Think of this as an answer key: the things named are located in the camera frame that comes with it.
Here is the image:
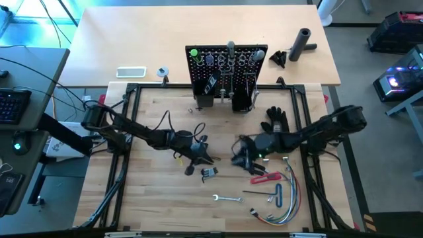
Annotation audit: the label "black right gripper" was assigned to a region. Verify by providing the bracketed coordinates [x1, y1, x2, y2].
[230, 132, 279, 177]

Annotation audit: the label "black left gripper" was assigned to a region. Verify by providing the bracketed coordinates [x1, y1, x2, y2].
[184, 133, 216, 177]

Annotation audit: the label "black work glove green cuff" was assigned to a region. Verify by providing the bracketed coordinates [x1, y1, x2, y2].
[260, 105, 291, 134]

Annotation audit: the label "black tool with white labels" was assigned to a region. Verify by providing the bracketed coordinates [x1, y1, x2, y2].
[204, 68, 221, 95]

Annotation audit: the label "green black handled screwdriver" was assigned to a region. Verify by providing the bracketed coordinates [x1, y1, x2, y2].
[189, 48, 204, 64]

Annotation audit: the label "red flat tool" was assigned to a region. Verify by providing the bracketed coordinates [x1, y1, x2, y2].
[249, 171, 284, 185]

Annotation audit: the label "short black pegboard bin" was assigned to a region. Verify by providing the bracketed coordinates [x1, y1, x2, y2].
[231, 86, 254, 114]

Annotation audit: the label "tall black pegboard bin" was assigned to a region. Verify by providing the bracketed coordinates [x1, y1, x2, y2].
[193, 81, 215, 108]

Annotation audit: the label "black metal pegboard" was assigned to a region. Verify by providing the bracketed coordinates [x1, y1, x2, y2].
[184, 44, 269, 99]

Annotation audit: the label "grey cylinder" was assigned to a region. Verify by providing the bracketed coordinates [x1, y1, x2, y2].
[288, 27, 313, 63]

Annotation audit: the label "white rectangular tray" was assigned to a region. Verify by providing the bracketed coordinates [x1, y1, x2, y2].
[116, 65, 147, 79]

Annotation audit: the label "light wooden table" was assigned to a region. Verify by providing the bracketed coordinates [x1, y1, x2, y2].
[58, 4, 342, 88]

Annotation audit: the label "black support beam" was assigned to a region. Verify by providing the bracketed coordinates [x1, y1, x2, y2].
[36, 113, 94, 157]

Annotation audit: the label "white fan base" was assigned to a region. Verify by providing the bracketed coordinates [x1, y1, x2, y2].
[316, 0, 347, 28]

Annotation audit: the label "white cardboard box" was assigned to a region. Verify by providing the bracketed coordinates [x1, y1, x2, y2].
[45, 120, 94, 159]

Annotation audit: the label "grey table legs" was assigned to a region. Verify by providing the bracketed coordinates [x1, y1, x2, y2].
[384, 98, 423, 180]

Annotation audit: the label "computer case with coloured lights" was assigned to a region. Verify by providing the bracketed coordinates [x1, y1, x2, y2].
[372, 45, 423, 103]

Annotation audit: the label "black and red case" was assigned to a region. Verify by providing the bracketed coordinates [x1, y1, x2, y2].
[366, 11, 423, 54]

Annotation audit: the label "black computer mouse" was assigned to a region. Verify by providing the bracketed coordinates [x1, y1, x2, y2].
[12, 134, 32, 156]

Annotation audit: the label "dark grey desk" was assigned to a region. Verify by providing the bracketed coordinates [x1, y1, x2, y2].
[0, 46, 71, 218]

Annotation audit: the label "black smartphone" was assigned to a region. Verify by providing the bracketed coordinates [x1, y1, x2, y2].
[0, 171, 24, 216]

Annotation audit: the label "black keyboard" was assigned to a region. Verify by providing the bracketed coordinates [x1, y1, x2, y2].
[0, 88, 33, 126]

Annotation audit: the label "coloured cable bundle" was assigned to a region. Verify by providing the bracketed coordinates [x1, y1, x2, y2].
[249, 155, 302, 227]

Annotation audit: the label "blue T-handle hex key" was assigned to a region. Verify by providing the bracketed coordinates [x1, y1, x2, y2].
[243, 183, 284, 209]

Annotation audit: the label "metal wire pegboard hook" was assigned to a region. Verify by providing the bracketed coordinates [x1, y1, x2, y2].
[219, 62, 236, 100]
[245, 71, 260, 99]

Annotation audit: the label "wire ring tool rack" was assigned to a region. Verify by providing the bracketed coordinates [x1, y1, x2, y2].
[190, 50, 262, 67]

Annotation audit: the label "black aluminium table frame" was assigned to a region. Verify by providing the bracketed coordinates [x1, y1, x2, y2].
[73, 81, 357, 232]

